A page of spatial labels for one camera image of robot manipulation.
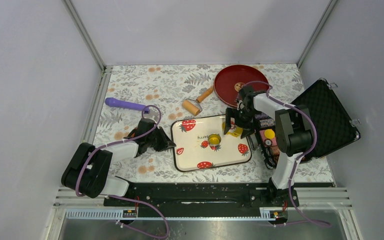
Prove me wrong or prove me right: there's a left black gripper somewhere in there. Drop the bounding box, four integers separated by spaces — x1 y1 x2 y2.
146 126 176 153

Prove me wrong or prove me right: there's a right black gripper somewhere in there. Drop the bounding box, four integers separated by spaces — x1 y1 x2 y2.
224 107 259 139

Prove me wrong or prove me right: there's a yellow dough scrap strip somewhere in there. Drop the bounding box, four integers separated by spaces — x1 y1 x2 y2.
221 121 243 138

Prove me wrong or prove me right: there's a metal ring cutter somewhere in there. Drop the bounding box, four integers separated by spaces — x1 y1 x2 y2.
208 133 222 147

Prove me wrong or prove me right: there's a strawberry print tray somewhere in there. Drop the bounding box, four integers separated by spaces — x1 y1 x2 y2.
170 115 252 172

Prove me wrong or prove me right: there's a wooden dough roller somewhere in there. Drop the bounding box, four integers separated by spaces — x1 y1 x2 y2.
181 87 214 116

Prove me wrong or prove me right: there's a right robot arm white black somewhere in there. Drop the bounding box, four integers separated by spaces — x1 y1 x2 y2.
223 85 317 206

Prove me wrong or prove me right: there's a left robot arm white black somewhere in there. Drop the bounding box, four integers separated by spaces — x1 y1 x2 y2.
61 118 176 206

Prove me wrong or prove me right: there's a yellow dough disc in case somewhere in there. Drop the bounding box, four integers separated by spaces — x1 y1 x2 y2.
263 129 276 139

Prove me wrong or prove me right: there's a red round plate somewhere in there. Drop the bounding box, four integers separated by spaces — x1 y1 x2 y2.
213 64 269 108

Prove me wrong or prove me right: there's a floral table mat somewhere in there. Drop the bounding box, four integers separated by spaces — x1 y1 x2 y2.
71 64 335 185

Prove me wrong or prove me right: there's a black foam-lined case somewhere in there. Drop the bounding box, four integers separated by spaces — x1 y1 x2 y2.
254 78 361 169

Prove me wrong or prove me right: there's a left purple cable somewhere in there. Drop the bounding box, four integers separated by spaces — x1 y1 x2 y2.
75 105 170 240

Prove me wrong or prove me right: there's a purple cable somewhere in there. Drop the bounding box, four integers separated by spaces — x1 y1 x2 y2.
241 81 333 228
75 105 170 240

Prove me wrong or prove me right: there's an orange handle metal scraper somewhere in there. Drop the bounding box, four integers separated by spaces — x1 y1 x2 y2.
124 128 137 140

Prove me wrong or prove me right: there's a purple handle tool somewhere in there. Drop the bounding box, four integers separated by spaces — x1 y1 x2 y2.
104 97 150 114

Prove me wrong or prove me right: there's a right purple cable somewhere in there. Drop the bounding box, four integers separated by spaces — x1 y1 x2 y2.
241 81 333 228

